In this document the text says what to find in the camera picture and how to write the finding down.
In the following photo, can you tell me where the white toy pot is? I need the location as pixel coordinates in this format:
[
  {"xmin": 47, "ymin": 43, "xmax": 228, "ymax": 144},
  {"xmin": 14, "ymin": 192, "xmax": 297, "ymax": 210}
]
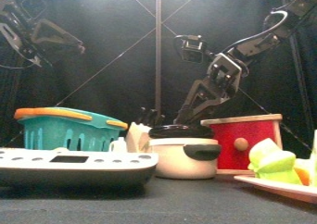
[{"xmin": 147, "ymin": 136, "xmax": 224, "ymax": 180}]

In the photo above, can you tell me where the black pot lid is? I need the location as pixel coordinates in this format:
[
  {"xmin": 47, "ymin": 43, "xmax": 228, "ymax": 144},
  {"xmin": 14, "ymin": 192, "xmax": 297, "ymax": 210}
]
[{"xmin": 147, "ymin": 123, "xmax": 216, "ymax": 140}]

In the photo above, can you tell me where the red wooden toy drawer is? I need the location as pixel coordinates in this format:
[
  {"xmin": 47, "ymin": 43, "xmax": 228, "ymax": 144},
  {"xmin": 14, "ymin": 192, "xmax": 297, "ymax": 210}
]
[{"xmin": 199, "ymin": 113, "xmax": 285, "ymax": 177}]

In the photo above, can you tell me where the teal basket with orange handles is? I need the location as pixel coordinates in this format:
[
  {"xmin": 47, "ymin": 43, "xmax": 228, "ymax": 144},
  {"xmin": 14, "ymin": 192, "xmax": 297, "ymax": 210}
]
[{"xmin": 14, "ymin": 106, "xmax": 129, "ymax": 152}]

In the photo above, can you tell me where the small white toy bottle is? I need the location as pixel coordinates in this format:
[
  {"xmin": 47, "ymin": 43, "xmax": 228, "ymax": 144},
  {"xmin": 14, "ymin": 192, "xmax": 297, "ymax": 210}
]
[{"xmin": 109, "ymin": 136, "xmax": 129, "ymax": 153}]

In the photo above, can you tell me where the orange toy food piece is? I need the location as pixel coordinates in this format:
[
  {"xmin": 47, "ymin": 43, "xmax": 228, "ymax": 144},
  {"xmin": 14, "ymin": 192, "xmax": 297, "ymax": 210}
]
[{"xmin": 293, "ymin": 166, "xmax": 312, "ymax": 187}]

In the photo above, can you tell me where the white toy kitchen scale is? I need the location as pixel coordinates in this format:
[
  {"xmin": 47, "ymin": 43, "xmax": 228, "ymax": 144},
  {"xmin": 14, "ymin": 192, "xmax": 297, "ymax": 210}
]
[{"xmin": 0, "ymin": 146, "xmax": 159, "ymax": 189}]

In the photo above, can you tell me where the white knife block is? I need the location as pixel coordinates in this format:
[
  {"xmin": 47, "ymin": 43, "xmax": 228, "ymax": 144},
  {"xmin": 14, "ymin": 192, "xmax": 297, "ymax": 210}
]
[{"xmin": 126, "ymin": 106, "xmax": 166, "ymax": 154}]

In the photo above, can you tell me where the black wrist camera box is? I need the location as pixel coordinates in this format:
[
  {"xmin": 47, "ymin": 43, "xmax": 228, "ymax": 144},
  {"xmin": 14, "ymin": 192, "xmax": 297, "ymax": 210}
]
[{"xmin": 175, "ymin": 34, "xmax": 217, "ymax": 65}]

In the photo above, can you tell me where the green toy lettuce piece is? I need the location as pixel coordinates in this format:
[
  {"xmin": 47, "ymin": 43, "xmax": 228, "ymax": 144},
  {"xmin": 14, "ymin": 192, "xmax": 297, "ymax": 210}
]
[{"xmin": 246, "ymin": 137, "xmax": 304, "ymax": 185}]

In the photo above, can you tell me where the metal frame pole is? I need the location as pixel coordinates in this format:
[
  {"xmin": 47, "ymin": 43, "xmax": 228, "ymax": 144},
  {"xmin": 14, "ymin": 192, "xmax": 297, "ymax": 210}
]
[{"xmin": 154, "ymin": 0, "xmax": 163, "ymax": 118}]

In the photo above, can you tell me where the white plate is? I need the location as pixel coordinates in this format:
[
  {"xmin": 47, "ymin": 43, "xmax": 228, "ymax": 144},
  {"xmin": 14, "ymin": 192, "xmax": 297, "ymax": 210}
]
[{"xmin": 233, "ymin": 174, "xmax": 317, "ymax": 205}]

